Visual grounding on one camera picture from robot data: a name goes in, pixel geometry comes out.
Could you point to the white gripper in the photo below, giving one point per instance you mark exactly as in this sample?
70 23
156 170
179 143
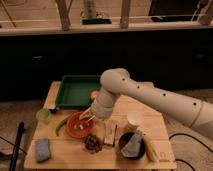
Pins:
85 117

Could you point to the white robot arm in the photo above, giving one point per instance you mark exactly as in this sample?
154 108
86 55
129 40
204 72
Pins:
194 113

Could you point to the dark grapes bunch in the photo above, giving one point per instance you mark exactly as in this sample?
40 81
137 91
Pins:
92 143

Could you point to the green plastic cup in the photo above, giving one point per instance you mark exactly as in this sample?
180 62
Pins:
44 116

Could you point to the red plate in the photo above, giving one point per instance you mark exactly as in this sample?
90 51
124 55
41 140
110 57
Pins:
77 128

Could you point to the orange fruit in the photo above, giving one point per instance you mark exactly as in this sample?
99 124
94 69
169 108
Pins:
94 94

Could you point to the beige wooden block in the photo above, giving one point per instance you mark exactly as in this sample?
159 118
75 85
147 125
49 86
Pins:
110 126

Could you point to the green plastic tray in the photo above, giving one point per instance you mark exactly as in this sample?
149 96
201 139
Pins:
75 90

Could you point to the dark bowl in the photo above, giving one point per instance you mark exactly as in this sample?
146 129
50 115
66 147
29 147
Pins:
122 142

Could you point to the grey crumpled cloth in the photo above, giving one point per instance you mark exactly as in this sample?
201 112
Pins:
133 145

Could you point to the blue sponge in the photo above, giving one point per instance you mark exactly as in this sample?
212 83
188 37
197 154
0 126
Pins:
42 150

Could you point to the yellow corn cob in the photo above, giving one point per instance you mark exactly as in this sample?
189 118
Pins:
151 153

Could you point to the black pole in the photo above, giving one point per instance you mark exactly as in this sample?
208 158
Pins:
16 147

